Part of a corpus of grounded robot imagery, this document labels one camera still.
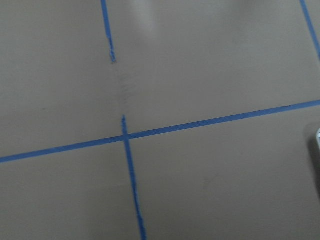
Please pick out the silver digital kitchen scale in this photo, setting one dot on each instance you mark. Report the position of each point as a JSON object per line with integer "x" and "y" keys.
{"x": 317, "y": 139}

